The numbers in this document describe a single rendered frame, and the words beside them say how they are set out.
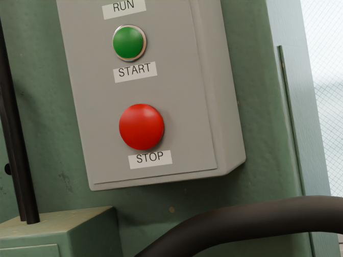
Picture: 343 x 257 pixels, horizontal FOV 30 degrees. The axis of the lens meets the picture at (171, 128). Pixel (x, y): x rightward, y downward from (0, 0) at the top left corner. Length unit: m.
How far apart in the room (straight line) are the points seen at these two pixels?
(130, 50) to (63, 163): 0.14
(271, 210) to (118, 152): 0.11
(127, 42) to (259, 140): 0.12
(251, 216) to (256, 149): 0.06
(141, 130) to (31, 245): 0.11
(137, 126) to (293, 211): 0.11
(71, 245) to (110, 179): 0.05
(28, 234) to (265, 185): 0.17
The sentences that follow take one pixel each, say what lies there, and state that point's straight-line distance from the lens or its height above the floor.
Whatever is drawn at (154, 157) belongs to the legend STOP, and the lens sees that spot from 0.42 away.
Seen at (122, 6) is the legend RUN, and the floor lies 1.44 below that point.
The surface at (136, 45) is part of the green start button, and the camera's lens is 0.41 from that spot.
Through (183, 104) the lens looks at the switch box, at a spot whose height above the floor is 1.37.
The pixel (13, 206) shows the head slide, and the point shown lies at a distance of 0.60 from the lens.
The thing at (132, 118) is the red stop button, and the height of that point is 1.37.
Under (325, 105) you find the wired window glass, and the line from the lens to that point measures 1.91.
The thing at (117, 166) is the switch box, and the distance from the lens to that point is 0.43.
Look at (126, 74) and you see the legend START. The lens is 0.42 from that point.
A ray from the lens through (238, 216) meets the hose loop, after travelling 0.43.
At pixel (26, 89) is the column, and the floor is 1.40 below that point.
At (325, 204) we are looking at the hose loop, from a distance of 0.42.
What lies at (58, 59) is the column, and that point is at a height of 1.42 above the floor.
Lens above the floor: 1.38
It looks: 3 degrees down
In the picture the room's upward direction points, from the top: 10 degrees counter-clockwise
